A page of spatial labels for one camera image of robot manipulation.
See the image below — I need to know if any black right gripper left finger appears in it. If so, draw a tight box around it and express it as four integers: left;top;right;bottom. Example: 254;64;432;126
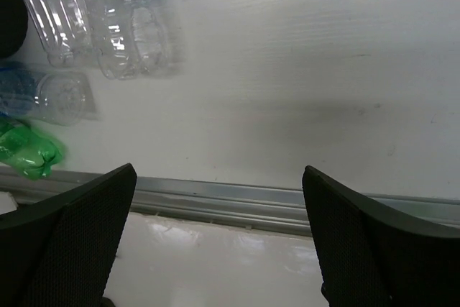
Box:
1;164;137;307

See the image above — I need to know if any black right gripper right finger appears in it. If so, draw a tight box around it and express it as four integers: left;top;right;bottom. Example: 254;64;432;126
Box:
302;166;459;306

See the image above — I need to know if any green plastic bottle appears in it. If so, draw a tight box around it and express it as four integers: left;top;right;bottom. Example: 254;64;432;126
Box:
1;116;66;180

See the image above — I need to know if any blue tinted bottle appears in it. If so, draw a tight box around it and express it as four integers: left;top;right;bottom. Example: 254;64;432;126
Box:
1;62;98;126

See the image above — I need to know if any blue label clear bottle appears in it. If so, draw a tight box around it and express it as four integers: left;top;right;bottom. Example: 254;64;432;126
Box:
84;0;174;80

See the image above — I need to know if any black ribbed waste bin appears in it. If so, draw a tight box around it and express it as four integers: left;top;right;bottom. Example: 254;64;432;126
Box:
0;0;28;59

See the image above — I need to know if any clear unlabeled plastic bottle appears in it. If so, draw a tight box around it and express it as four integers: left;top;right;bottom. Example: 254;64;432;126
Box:
24;0;92;68

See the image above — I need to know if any aluminium table edge rail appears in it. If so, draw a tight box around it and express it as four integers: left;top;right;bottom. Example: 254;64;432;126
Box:
1;167;459;237

